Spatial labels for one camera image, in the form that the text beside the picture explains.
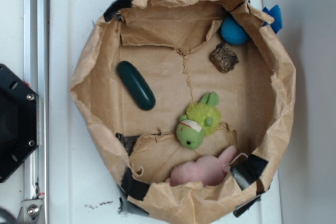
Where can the brown rough rock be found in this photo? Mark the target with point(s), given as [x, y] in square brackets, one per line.
[224, 58]

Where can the blue tape piece right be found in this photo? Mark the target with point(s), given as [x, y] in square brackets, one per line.
[275, 12]

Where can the pink plush bunny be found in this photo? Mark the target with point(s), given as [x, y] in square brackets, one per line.
[208, 169]

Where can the green plush turtle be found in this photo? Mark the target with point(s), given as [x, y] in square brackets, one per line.
[199, 120]

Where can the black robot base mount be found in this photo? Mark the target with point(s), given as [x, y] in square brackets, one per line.
[19, 106]

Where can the black tape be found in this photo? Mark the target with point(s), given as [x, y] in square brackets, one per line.
[248, 171]
[115, 7]
[135, 189]

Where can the black tape bottom left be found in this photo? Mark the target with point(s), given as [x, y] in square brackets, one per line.
[135, 189]

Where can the black tape bottom right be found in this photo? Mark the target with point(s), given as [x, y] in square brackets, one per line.
[248, 171]

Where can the aluminium frame rail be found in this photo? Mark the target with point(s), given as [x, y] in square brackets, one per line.
[36, 74]

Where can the black tape top left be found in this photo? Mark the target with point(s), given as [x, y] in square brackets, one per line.
[115, 7]

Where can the blue crocheted ball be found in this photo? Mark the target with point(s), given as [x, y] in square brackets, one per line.
[232, 32]

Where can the brown paper bag tray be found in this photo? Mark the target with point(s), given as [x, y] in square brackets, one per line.
[170, 42]

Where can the dark green oblong capsule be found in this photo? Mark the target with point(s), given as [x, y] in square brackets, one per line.
[136, 85]

